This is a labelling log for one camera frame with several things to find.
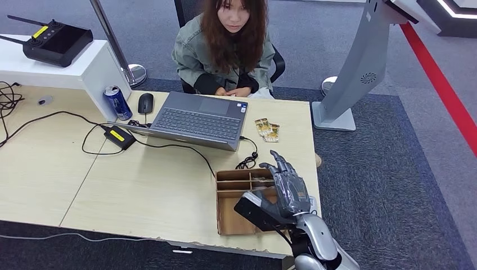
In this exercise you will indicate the black power adapter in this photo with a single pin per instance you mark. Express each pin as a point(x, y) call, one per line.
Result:
point(119, 137)

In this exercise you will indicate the chrome stanchion post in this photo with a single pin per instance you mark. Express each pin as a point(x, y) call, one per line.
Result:
point(111, 41)

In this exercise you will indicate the person's left forearm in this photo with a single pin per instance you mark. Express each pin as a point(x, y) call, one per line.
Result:
point(249, 81)

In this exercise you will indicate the black office chair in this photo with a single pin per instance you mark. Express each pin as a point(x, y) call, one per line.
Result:
point(186, 11)

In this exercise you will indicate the person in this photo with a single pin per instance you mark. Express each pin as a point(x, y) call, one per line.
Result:
point(193, 52)

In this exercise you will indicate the person's right forearm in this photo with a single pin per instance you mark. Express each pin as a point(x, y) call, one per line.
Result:
point(206, 82)

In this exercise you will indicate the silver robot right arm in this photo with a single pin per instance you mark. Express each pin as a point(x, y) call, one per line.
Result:
point(320, 238)

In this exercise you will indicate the person's left hand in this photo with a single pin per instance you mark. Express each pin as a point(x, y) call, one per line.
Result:
point(240, 92)

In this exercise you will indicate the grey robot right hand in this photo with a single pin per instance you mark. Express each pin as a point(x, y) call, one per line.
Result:
point(292, 190)

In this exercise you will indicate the wooden compartment organizer box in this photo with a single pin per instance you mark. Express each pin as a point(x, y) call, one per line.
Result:
point(231, 216)

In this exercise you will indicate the grey laptop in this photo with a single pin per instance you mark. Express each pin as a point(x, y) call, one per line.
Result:
point(197, 123)

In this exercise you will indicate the black platform with light strip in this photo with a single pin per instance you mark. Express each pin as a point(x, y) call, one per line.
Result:
point(451, 22)

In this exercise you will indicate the person's right hand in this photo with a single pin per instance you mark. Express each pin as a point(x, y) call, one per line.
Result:
point(223, 91)

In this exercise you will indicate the blue drink can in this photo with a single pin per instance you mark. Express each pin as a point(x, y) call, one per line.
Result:
point(118, 104)

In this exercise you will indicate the grey desk grommet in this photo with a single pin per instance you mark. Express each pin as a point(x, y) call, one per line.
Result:
point(45, 100)

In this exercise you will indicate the gold hotel key card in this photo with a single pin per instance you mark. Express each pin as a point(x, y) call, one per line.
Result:
point(272, 133)

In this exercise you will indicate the white cabinet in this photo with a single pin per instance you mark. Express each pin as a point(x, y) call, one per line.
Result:
point(93, 70)

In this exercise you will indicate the black remote controller with antennas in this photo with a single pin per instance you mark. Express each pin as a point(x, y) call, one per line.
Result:
point(59, 44)

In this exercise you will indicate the gold ID card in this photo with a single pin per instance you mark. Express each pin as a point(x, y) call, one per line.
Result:
point(262, 126)

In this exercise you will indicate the grey kiosk stand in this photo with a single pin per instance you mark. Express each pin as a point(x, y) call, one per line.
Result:
point(361, 67)

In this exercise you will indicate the black computer mouse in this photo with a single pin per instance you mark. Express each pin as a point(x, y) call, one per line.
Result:
point(145, 103)

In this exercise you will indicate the chrome stanchion base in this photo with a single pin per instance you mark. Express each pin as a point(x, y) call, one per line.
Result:
point(327, 85)

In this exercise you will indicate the white card reader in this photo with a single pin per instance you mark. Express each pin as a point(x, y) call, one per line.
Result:
point(313, 204)

